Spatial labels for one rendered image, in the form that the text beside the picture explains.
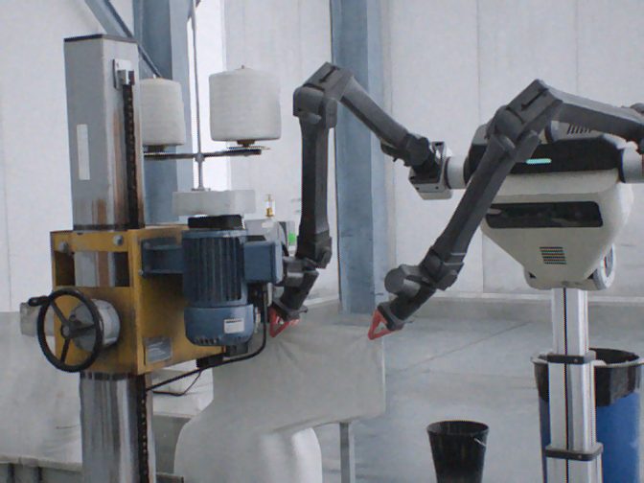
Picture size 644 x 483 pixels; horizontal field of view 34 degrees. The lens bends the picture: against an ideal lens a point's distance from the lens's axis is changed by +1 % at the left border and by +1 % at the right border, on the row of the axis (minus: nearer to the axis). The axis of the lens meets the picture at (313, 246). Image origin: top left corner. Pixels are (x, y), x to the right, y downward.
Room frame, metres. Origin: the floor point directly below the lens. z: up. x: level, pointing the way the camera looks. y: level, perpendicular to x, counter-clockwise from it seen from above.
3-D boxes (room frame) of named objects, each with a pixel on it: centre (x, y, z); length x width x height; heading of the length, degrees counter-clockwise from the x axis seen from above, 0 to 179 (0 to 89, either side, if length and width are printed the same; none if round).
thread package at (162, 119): (2.56, 0.37, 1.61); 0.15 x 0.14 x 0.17; 59
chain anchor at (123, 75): (2.32, 0.40, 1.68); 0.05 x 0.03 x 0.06; 149
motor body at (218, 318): (2.30, 0.21, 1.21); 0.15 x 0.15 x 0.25
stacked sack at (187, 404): (5.53, 0.61, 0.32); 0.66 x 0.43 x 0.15; 151
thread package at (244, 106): (2.43, 0.15, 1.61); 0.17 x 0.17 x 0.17
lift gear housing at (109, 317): (2.27, 0.48, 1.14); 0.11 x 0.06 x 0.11; 59
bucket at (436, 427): (4.94, -0.65, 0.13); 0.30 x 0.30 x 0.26
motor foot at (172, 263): (2.31, 0.30, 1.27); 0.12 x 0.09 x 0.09; 149
